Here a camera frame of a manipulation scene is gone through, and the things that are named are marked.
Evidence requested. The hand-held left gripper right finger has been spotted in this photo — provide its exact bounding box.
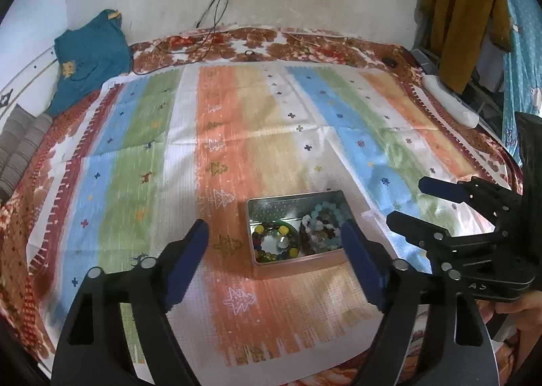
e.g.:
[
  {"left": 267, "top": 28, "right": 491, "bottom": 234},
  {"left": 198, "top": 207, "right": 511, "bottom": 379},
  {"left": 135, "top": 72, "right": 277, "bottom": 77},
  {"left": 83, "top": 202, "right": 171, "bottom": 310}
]
[{"left": 340, "top": 220, "right": 500, "bottom": 386}]

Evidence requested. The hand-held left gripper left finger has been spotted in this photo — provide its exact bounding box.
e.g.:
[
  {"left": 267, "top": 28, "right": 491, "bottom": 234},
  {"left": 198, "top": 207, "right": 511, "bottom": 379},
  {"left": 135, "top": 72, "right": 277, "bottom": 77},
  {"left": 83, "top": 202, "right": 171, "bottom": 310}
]
[{"left": 51, "top": 219, "right": 210, "bottom": 386}]

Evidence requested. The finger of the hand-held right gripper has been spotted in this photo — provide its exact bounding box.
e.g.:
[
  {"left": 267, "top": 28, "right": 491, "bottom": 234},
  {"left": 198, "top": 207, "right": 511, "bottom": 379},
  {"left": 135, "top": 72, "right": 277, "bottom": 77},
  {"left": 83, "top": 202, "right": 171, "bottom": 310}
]
[
  {"left": 418, "top": 176, "right": 526, "bottom": 238},
  {"left": 385, "top": 211, "right": 500, "bottom": 262}
]

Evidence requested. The white pearl bead bracelet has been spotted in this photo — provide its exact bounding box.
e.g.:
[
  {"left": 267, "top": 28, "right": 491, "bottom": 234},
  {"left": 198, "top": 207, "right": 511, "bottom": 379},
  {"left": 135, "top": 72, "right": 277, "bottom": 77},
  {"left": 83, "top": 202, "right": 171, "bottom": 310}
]
[{"left": 306, "top": 221, "right": 337, "bottom": 248}]

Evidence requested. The light blue bead bracelet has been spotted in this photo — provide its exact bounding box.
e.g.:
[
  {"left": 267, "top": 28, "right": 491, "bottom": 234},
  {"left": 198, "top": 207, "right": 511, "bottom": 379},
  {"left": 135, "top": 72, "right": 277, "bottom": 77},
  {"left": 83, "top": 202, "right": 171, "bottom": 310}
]
[{"left": 301, "top": 201, "right": 345, "bottom": 252}]

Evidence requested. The multicolour bead bracelet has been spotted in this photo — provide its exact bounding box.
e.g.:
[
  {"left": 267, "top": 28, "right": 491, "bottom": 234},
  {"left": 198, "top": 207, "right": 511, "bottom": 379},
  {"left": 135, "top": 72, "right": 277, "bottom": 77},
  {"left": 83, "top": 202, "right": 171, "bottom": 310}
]
[{"left": 251, "top": 221, "right": 302, "bottom": 264}]

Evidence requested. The rectangular metal tin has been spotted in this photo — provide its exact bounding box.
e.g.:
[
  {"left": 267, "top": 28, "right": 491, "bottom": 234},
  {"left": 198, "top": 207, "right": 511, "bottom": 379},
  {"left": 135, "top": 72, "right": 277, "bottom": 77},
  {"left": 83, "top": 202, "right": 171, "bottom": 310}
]
[{"left": 246, "top": 190, "right": 352, "bottom": 268}]

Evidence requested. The person's right hand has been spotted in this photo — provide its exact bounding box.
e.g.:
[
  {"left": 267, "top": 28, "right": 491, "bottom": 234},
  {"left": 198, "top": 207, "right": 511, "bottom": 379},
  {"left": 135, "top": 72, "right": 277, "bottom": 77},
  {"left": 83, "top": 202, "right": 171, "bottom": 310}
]
[{"left": 492, "top": 289, "right": 542, "bottom": 353}]

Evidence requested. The green jade bangle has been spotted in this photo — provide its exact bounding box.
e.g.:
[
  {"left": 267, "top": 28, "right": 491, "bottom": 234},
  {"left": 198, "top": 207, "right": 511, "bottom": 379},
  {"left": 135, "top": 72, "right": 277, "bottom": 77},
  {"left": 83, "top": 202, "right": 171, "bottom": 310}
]
[{"left": 254, "top": 221, "right": 302, "bottom": 262}]

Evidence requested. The white oblong object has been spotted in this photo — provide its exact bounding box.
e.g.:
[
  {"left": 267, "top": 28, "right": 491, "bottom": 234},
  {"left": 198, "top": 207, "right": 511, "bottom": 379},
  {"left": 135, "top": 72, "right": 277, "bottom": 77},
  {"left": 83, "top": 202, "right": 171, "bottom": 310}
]
[{"left": 422, "top": 75, "right": 479, "bottom": 129}]

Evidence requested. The striped colourful mat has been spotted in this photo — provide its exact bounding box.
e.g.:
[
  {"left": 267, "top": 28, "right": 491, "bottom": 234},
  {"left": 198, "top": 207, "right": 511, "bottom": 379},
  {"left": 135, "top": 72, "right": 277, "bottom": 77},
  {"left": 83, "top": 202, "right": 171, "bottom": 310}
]
[{"left": 26, "top": 63, "right": 511, "bottom": 378}]

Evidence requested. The teal dotted curtain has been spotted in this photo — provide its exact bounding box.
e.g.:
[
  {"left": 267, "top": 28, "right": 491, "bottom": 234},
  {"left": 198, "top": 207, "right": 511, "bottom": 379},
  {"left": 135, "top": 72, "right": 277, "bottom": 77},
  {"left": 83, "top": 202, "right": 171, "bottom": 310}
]
[{"left": 478, "top": 0, "right": 542, "bottom": 168}]

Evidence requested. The mustard yellow garment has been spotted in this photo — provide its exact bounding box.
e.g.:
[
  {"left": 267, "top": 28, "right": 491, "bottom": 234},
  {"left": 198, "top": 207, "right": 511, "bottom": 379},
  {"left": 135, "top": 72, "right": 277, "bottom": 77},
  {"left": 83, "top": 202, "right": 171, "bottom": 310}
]
[{"left": 418, "top": 0, "right": 514, "bottom": 95}]

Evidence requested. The grey striped pillow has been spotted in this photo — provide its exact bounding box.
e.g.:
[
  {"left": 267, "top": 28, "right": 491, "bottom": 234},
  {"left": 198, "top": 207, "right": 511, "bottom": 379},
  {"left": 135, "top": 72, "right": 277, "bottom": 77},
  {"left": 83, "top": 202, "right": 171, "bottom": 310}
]
[{"left": 0, "top": 104, "right": 54, "bottom": 204}]

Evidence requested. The teal cloth garment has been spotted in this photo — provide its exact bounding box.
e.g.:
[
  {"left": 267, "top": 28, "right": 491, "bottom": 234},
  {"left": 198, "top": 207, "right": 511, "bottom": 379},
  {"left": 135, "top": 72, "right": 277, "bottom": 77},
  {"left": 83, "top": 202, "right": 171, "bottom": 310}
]
[{"left": 46, "top": 9, "right": 133, "bottom": 118}]

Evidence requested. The dark red bead bracelet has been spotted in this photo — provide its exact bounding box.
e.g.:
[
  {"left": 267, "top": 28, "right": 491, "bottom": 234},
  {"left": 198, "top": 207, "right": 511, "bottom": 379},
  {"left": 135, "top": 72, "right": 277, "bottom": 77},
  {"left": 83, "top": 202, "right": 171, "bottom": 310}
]
[{"left": 298, "top": 221, "right": 335, "bottom": 256}]

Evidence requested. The grey metal frame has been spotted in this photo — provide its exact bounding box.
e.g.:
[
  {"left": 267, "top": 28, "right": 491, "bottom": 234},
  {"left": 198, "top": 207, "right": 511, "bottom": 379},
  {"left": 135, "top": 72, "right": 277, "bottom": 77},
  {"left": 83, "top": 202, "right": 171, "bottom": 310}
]
[{"left": 410, "top": 47, "right": 442, "bottom": 74}]

